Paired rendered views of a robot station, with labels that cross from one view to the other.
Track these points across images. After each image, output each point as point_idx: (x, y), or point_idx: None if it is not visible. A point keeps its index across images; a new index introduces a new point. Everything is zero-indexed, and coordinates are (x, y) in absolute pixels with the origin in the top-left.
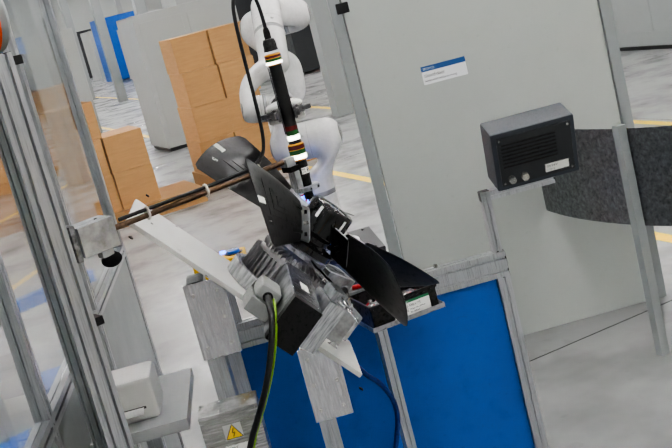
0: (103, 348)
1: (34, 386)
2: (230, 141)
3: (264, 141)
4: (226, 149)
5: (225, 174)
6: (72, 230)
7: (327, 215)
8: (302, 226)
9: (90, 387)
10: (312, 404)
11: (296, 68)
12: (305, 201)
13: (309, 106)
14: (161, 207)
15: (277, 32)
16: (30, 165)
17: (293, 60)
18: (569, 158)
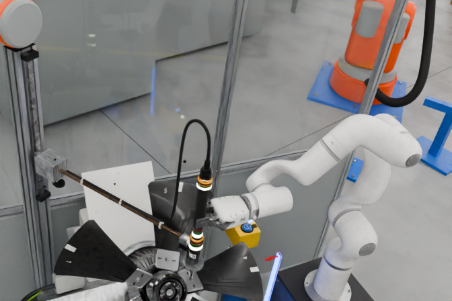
0: (33, 210)
1: None
2: (194, 189)
3: (171, 216)
4: (182, 191)
5: (159, 204)
6: (35, 155)
7: (150, 291)
8: (133, 279)
9: (25, 217)
10: None
11: (371, 184)
12: (176, 267)
13: (221, 229)
14: (90, 186)
15: (321, 156)
16: (15, 113)
17: (374, 177)
18: None
